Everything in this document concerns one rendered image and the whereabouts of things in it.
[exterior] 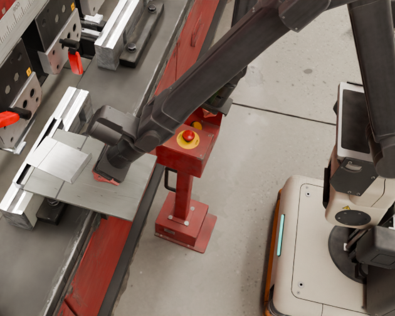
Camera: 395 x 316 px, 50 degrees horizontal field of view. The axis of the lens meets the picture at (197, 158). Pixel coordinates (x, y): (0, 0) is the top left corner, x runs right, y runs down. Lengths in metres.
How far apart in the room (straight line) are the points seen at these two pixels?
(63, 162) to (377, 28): 0.73
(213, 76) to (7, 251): 0.68
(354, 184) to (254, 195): 1.04
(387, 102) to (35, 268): 0.84
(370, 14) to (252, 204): 1.58
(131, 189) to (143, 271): 1.01
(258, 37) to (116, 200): 0.52
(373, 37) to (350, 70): 2.18
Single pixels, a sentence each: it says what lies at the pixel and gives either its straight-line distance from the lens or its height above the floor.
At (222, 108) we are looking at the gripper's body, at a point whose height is 0.88.
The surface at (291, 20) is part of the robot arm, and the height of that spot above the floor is 1.51.
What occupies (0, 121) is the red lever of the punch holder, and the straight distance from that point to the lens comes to 0.77.
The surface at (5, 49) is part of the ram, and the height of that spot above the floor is 1.35.
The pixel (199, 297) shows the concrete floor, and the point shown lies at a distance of 1.96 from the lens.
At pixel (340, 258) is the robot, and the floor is 0.27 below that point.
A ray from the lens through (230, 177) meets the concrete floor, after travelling 2.20.
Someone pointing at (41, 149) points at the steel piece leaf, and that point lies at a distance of 1.10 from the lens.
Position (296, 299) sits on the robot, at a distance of 1.74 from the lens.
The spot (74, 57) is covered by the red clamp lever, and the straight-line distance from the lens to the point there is 0.98.
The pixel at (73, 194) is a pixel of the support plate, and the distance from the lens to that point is 1.02.
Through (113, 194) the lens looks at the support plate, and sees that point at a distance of 1.01.
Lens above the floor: 1.89
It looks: 58 degrees down
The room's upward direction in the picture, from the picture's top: 8 degrees clockwise
